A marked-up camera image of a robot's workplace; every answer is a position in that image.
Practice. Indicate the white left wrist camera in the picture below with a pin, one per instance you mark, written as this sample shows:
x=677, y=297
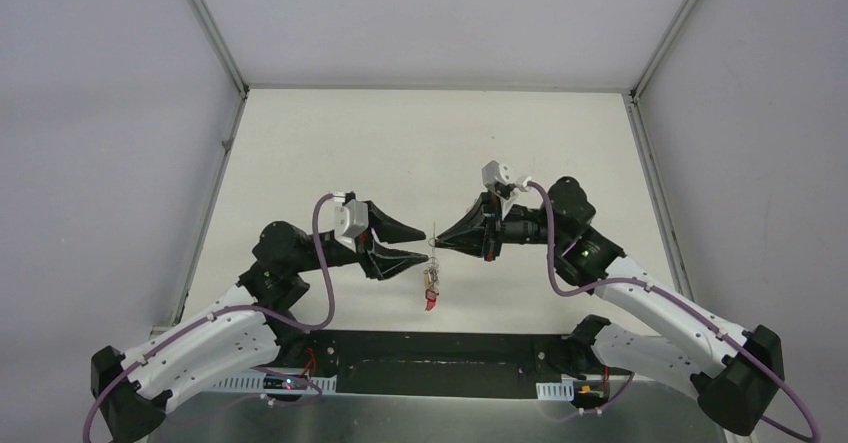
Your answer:
x=350, y=218

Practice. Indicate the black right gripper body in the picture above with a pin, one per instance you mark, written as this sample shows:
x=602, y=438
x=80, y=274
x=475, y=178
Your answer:
x=494, y=216

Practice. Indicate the aluminium frame rails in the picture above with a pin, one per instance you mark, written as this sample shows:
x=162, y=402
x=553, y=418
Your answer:
x=404, y=101

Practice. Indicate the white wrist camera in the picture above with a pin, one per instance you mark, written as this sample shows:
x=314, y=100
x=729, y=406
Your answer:
x=350, y=218
x=499, y=179

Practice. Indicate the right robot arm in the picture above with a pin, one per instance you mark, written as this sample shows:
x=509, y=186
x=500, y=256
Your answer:
x=732, y=373

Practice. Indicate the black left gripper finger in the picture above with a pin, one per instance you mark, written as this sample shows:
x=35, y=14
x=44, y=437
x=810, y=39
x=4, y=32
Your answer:
x=384, y=263
x=388, y=229

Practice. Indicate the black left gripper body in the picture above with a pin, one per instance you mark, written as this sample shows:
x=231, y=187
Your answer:
x=365, y=246

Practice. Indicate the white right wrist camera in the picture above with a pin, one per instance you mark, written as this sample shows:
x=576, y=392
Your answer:
x=499, y=179

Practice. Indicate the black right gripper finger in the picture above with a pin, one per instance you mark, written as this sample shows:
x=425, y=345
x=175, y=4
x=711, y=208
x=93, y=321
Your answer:
x=474, y=242
x=473, y=219

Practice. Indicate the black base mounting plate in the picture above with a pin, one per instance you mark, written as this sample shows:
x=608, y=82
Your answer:
x=422, y=364

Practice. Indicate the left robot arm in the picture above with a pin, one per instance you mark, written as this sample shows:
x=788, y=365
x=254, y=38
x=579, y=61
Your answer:
x=285, y=294

